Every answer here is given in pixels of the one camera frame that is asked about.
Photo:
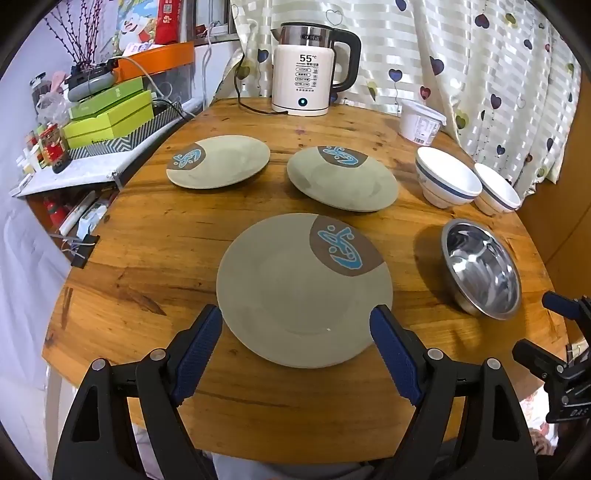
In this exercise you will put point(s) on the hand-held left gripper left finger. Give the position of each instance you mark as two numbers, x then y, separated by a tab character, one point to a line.
198	355

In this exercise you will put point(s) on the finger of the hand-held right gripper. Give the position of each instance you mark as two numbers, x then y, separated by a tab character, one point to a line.
531	355
565	302

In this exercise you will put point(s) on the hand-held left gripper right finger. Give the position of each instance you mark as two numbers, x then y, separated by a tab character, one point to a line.
397	355

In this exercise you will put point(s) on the stainless steel bowl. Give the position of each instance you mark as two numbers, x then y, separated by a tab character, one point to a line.
480	272

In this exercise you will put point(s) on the grey-green plate blue print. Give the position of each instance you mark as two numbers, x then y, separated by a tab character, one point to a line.
226	161
286	295
341	184

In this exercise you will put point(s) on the white bowl blue stripe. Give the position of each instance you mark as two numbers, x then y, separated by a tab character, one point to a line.
443	170
498	184

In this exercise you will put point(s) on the brown wooden cabinet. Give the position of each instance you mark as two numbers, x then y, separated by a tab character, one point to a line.
554	230

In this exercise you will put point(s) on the grey clothing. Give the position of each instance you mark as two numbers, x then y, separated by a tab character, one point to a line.
295	468

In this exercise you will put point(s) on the black binder clip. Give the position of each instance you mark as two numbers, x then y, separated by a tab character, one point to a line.
85	251

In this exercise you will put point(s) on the white tube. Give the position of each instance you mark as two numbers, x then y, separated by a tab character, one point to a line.
83	212

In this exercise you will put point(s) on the small red bottle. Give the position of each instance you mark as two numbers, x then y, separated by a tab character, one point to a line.
55	212

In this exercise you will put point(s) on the white shelf board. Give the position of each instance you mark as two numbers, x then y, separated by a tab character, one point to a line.
87	170

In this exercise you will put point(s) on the chevron patterned box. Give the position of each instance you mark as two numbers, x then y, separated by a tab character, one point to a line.
120	144

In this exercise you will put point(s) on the white plastic tub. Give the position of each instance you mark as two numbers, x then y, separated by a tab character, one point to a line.
418	124

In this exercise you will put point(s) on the green flat box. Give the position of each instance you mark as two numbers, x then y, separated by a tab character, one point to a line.
115	120
111	97

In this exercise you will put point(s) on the red label bottle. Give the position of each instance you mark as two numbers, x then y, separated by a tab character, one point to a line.
55	147

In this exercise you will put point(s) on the clear plastic bag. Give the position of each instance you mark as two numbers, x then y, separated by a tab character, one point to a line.
51	106

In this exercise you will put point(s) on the grey oval case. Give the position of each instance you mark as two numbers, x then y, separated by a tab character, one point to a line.
87	85

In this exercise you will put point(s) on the cream electric kettle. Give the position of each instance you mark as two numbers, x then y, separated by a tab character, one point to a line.
300	78

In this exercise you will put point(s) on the heart print curtain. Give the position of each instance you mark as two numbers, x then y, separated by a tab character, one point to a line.
415	46

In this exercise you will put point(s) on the orange-lid clear storage box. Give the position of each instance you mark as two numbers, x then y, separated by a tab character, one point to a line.
157	57

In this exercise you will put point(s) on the red printed box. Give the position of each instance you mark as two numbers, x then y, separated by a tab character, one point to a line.
168	23

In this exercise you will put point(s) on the cartoon printed box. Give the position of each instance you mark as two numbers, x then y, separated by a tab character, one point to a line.
134	27

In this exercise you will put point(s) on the purple twig branches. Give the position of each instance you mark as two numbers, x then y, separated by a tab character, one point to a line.
78	41

